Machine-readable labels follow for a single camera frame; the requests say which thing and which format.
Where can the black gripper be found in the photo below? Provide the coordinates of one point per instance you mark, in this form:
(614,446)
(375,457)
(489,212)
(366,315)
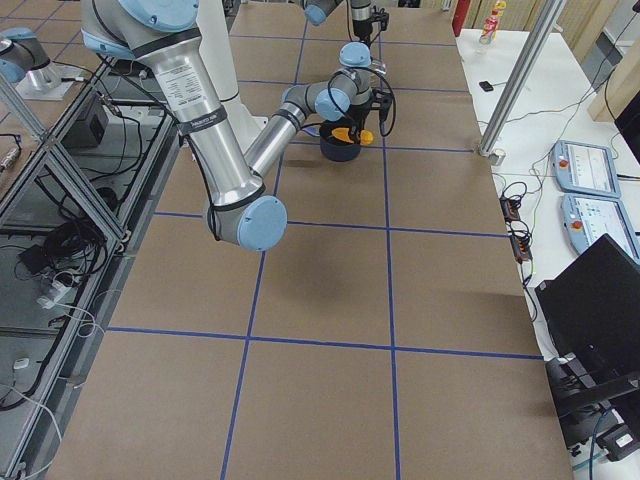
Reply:
(359,26)
(361,114)

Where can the yellow corn cob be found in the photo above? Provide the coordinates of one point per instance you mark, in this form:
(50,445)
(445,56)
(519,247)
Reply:
(349,136)

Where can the small black device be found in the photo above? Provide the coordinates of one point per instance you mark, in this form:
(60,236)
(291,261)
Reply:
(486,86)

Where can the red plastic bottle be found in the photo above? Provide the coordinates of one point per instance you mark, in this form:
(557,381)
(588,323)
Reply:
(491,23)

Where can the black orange power strip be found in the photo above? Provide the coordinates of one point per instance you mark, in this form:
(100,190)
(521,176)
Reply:
(518,231)

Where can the upper teach pendant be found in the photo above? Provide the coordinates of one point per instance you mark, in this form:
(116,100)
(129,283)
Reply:
(585,168)

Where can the teach pendant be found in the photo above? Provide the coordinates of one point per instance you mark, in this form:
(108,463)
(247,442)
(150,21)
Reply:
(587,218)
(585,168)

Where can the lower teach pendant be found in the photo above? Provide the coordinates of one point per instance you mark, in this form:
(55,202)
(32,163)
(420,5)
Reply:
(587,218)

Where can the black laptop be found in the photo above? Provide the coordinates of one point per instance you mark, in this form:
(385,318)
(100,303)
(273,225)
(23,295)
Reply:
(593,306)

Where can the blue saucepan with handle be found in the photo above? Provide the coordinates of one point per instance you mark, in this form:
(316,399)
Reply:
(336,144)

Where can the aluminium frame post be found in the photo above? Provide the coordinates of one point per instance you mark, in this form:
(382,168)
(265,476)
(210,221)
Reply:
(523,66)

